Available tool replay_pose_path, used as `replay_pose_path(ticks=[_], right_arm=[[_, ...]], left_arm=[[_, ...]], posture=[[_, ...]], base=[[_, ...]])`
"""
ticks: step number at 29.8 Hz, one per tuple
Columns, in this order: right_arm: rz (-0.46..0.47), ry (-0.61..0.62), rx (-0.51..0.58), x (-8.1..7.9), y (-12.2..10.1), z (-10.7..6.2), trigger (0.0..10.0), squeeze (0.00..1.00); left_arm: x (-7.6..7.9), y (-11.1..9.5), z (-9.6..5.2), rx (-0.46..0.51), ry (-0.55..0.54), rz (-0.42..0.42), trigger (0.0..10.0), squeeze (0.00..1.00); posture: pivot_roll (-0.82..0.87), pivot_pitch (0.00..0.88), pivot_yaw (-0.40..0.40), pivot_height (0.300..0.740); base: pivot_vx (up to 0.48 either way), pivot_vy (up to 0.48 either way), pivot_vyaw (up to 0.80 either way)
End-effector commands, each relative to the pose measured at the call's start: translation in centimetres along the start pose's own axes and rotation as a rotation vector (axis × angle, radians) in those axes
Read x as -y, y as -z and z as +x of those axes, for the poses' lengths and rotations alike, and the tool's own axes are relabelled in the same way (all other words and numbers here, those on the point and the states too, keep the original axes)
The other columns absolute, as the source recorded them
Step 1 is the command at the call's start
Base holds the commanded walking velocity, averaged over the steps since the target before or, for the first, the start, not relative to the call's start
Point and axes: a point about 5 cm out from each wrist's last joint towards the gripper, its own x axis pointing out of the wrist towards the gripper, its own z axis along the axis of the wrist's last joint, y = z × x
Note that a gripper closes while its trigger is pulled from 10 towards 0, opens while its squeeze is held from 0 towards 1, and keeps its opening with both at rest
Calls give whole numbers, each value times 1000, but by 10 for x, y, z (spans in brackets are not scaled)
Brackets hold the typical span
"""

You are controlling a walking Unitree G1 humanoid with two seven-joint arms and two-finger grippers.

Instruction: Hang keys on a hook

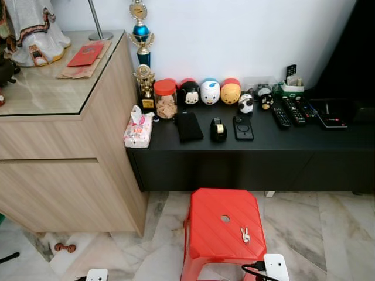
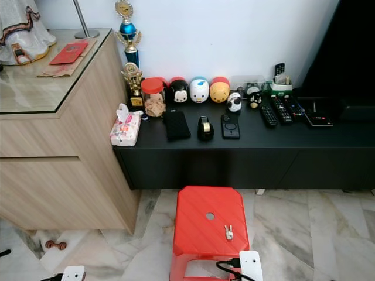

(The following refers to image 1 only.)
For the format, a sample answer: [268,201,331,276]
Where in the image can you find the black set-top box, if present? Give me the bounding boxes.
[309,98,350,129]

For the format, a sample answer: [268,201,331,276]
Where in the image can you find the black remote control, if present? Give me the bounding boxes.
[298,98,320,122]
[282,97,307,126]
[270,104,292,129]

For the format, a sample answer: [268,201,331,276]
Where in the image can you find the black television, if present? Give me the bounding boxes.
[304,0,375,124]

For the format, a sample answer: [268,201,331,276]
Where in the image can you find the green white holder box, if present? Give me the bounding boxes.
[279,81,306,99]

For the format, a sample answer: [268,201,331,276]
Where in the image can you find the small black upright remote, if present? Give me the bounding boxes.
[285,64,298,84]

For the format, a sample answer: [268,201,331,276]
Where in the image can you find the small black figurine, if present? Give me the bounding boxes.
[257,85,275,111]

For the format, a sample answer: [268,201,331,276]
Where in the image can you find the black TV console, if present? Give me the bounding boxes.
[125,97,375,194]

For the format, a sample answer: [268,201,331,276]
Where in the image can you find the black phone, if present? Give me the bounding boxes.
[233,115,255,142]

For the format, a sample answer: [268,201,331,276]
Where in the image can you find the clear plastic box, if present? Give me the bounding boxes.
[242,76,282,95]

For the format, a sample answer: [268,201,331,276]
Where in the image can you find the small panda figurine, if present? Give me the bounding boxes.
[238,93,255,115]

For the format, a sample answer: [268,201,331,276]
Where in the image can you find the yellow bear plush toy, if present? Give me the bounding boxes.
[220,78,242,105]

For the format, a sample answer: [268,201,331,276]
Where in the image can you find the black tape dispenser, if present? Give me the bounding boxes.
[210,117,228,143]

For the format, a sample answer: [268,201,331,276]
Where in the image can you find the white duck plush toy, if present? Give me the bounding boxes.
[200,78,221,106]

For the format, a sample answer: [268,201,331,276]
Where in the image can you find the red plastic stool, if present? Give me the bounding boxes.
[180,188,268,281]

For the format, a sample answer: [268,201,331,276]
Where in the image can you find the black wallet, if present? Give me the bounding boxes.
[175,111,204,143]

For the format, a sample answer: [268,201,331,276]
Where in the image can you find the black mouse plush toy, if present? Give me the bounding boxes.
[178,78,201,107]

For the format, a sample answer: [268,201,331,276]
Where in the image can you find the red lid glass jar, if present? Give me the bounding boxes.
[154,79,178,120]

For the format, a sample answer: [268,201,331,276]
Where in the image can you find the floral tissue pack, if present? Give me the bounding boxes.
[124,106,154,148]

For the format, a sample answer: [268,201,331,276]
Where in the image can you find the small gold trophy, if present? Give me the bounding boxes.
[134,64,156,112]

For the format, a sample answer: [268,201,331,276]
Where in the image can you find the tall blue gold trophy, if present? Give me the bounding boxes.
[129,0,155,68]

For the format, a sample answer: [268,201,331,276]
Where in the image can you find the silver lamp stand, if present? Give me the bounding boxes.
[88,0,114,41]

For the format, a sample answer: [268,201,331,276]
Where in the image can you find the red envelope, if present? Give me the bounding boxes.
[67,42,104,67]

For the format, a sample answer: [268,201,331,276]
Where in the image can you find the brown paper envelope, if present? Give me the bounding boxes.
[57,41,112,79]

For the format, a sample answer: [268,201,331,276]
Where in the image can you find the light wood cabinet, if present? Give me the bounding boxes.
[0,30,148,236]

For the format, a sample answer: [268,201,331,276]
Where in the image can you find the white porcelain figurine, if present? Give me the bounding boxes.
[0,0,72,67]

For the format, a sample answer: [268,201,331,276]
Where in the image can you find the dark figurine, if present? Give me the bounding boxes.
[0,54,21,88]

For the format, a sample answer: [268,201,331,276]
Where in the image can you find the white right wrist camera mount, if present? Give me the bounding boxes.
[263,253,291,281]

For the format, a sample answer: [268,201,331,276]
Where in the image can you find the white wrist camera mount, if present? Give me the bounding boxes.
[86,268,110,281]
[263,253,291,281]

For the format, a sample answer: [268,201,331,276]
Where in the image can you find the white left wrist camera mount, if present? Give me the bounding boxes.
[86,268,110,281]

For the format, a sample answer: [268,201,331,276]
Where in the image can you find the black floor cable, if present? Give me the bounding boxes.
[0,252,21,264]

